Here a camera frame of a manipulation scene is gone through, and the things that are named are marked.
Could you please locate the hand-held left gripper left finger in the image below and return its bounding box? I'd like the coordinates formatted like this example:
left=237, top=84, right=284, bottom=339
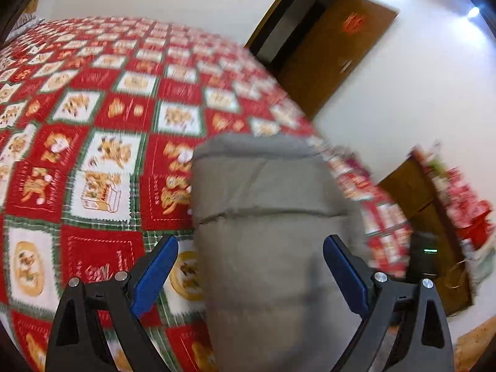
left=45, top=234, right=179, bottom=372

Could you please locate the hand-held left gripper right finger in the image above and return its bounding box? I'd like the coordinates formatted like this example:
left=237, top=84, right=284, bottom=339
left=323, top=234, right=454, bottom=372

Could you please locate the grey puffer jacket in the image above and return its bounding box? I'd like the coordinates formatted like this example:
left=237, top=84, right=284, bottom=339
left=190, top=132, right=388, bottom=372

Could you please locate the brown wooden cabinet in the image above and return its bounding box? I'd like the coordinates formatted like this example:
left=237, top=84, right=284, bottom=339
left=378, top=155, right=475, bottom=316

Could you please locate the pile of red packages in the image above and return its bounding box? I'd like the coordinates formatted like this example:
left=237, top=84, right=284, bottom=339
left=416, top=143, right=496, bottom=249

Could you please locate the red patchwork printed blanket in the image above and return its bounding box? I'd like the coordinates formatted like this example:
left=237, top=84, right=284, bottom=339
left=0, top=16, right=413, bottom=372

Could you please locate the brown wooden door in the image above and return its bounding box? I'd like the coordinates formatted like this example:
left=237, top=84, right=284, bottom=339
left=279, top=0, right=400, bottom=121

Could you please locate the red paper door decoration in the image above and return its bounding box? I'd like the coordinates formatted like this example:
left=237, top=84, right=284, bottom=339
left=343, top=11, right=367, bottom=34

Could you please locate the striped pillow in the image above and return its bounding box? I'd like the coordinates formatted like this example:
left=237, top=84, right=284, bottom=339
left=8, top=13, right=45, bottom=36

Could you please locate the dark wooden door frame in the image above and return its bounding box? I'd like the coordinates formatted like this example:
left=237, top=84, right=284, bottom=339
left=244, top=0, right=342, bottom=71

